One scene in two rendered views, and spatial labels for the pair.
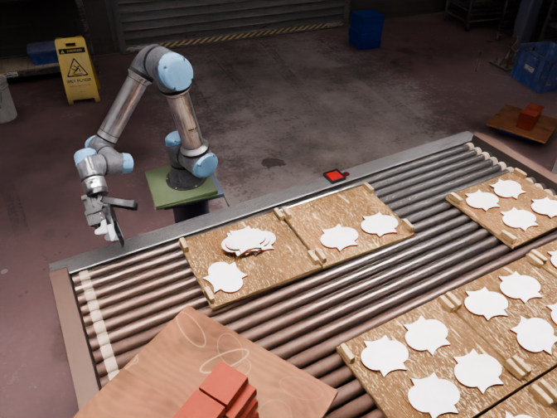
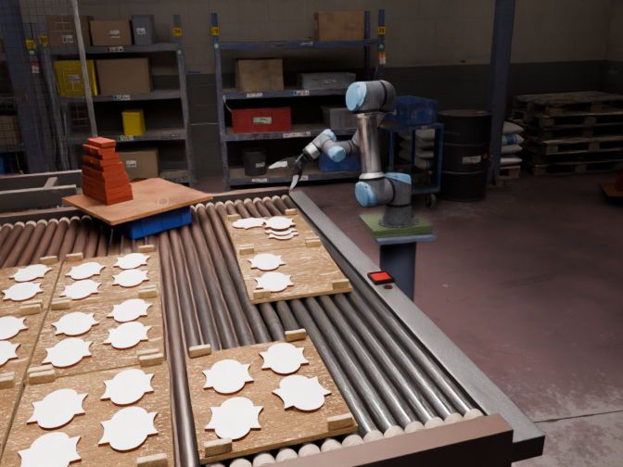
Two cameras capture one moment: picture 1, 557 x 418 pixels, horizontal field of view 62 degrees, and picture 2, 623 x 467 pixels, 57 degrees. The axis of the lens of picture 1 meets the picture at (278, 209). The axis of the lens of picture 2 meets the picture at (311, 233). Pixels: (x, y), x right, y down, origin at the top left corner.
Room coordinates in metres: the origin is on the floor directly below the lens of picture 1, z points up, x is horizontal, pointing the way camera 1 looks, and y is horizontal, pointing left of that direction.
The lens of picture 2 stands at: (1.93, -2.10, 1.78)
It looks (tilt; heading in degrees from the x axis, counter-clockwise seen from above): 20 degrees down; 103
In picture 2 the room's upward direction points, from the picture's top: 1 degrees counter-clockwise
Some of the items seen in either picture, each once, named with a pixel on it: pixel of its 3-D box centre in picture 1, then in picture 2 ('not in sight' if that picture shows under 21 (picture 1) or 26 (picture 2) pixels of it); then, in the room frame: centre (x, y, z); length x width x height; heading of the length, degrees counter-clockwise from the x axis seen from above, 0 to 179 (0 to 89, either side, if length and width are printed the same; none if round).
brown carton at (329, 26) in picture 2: not in sight; (338, 26); (0.73, 4.46, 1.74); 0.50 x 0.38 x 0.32; 22
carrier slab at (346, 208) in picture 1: (346, 222); (290, 271); (1.41, -0.27, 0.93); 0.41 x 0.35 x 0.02; 116
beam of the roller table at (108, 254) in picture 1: (302, 195); (361, 269); (1.65, -0.10, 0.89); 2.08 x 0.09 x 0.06; 119
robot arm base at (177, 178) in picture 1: (185, 168); (398, 211); (1.74, 0.42, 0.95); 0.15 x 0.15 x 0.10
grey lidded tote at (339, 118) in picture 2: not in sight; (345, 116); (0.80, 4.49, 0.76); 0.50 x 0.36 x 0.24; 28
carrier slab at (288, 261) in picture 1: (247, 255); (271, 233); (1.22, 0.11, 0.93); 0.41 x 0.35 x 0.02; 117
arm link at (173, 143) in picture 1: (181, 147); (397, 187); (1.73, 0.42, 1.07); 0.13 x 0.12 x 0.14; 42
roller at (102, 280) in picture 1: (316, 207); (331, 270); (1.54, -0.16, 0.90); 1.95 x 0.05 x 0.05; 119
